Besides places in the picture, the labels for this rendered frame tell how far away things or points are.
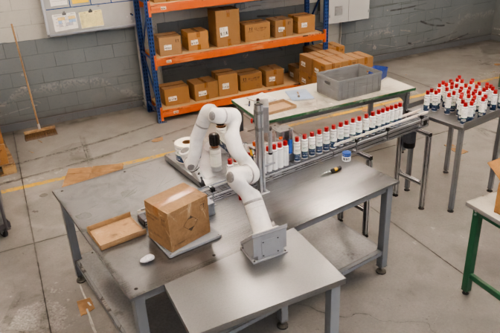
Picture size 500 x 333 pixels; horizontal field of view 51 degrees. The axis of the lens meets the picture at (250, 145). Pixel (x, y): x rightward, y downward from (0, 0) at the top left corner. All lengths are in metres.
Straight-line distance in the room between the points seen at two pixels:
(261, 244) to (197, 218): 0.45
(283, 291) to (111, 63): 5.59
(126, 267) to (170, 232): 0.32
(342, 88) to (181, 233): 2.92
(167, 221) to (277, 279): 0.71
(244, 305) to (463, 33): 9.28
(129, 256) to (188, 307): 0.61
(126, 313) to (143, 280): 0.79
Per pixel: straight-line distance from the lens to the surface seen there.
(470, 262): 4.19
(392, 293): 4.26
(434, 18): 10.79
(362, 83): 5.75
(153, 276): 3.10
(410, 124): 4.90
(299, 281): 2.98
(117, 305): 3.93
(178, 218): 3.15
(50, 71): 7.81
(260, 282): 2.97
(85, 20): 7.61
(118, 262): 3.26
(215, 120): 3.17
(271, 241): 3.08
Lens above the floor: 2.71
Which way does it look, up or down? 25 degrees down
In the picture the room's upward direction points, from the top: 3 degrees counter-clockwise
